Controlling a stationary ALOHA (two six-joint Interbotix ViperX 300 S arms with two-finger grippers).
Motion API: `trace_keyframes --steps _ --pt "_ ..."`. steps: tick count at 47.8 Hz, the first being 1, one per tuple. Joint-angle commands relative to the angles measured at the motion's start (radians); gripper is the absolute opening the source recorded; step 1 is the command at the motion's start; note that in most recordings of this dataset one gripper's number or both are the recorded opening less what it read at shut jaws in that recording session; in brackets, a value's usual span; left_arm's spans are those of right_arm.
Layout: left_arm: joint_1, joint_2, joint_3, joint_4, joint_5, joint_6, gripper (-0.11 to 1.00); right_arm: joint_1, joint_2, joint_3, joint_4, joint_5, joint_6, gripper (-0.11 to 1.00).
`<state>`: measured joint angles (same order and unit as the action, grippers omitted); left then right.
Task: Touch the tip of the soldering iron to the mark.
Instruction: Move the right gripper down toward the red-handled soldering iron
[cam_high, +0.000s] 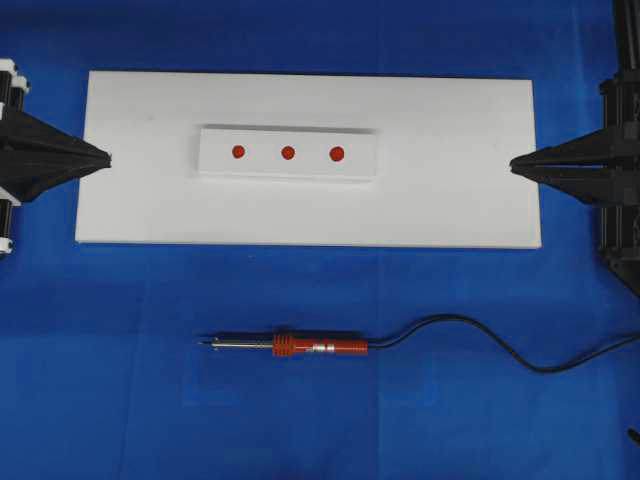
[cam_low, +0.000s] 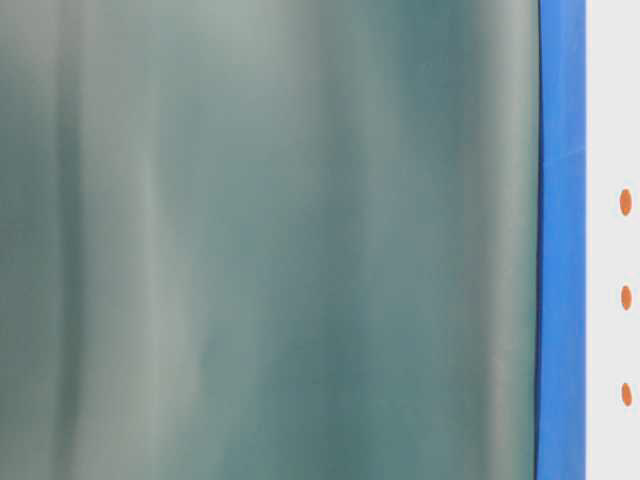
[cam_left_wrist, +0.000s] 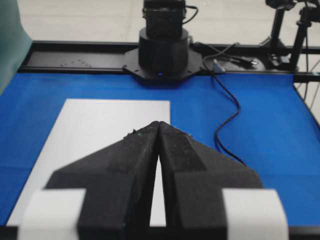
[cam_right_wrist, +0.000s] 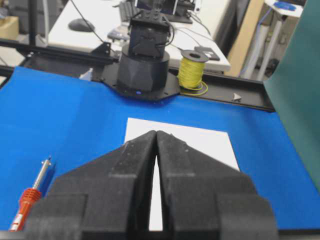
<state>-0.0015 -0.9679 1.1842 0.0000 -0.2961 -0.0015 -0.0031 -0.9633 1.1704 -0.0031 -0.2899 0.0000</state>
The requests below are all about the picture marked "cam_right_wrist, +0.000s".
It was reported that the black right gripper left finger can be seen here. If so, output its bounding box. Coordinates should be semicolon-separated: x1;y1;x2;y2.
24;130;157;240

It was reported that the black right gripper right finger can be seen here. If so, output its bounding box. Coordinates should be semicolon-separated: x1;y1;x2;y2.
157;131;278;240

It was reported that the red handled soldering iron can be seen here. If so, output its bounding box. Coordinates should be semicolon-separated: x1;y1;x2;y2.
8;156;52;232

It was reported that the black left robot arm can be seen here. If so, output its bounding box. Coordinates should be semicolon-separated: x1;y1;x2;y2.
100;0;180;101

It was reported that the white foam board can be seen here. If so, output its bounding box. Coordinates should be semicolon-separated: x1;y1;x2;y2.
124;117;240;232

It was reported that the blue table mat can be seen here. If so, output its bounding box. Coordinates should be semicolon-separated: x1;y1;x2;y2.
0;67;320;230

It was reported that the green backdrop sheet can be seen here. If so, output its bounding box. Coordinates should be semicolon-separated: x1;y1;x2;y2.
263;0;320;192

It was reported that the white office desk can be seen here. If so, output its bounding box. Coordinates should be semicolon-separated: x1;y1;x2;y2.
48;0;231;72

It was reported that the black computer mouse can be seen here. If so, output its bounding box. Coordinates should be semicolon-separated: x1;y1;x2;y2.
68;18;95;33

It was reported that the black aluminium frame rail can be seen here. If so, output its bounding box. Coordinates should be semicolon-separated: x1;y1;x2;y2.
0;39;275;112

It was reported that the yellow wire spool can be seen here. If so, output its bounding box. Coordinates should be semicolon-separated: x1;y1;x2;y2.
177;50;209;97

